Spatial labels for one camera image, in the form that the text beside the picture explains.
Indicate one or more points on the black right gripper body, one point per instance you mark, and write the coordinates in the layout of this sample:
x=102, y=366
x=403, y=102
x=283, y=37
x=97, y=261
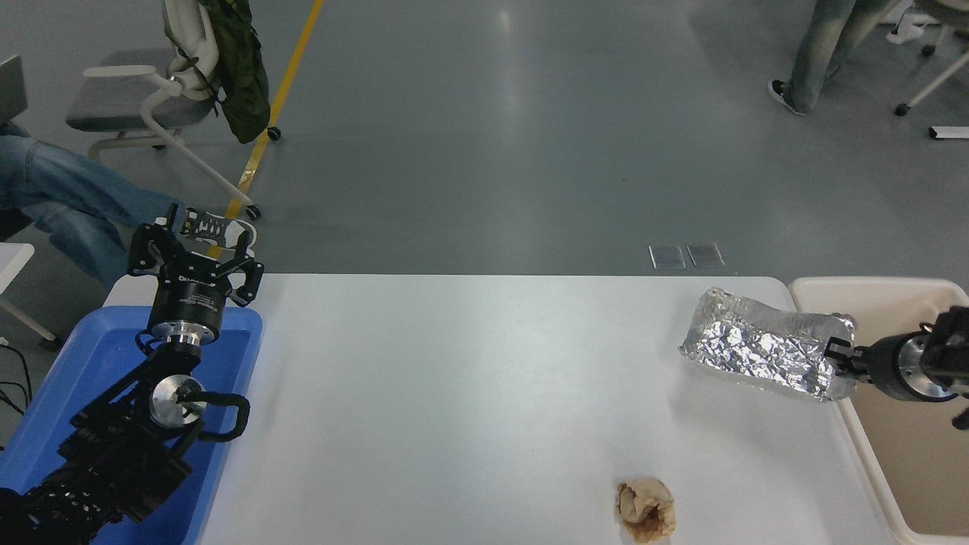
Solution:
x=882, y=367

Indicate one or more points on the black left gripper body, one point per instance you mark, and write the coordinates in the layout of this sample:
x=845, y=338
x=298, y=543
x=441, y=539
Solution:
x=188, y=299

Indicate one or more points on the foil tray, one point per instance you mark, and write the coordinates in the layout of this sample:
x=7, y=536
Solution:
x=757, y=348

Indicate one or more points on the metal floor plate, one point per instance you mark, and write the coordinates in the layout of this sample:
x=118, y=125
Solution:
x=705, y=255
x=667, y=256

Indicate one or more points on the seated person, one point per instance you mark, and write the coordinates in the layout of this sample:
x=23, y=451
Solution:
x=68, y=197

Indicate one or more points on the large pale bin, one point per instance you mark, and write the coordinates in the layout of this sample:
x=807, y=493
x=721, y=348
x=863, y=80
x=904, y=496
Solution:
x=908, y=454

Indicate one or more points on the blue plastic tray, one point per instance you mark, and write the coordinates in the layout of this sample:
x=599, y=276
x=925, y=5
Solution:
x=91, y=356

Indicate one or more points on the grey white office chair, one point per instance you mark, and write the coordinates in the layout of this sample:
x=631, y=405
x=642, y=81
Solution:
x=113, y=98

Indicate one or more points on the dark green jacket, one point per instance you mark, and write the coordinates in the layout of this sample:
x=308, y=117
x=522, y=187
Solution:
x=242, y=76

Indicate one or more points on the grey laptop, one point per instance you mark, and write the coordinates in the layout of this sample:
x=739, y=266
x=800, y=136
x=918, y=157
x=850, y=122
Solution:
x=11, y=91

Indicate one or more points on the white floor bar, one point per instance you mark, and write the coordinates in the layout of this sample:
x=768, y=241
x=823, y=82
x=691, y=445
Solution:
x=950, y=132

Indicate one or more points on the white chair leg with wheel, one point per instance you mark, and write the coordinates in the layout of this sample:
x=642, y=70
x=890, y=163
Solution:
x=901, y=109

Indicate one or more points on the crumpled tan paper ball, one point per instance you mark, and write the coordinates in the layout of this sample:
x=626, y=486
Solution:
x=645, y=509

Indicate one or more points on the standing person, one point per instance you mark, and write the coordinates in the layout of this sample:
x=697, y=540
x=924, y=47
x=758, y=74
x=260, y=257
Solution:
x=821, y=45

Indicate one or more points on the white wheeled chair base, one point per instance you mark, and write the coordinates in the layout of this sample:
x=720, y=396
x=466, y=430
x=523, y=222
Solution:
x=946, y=11

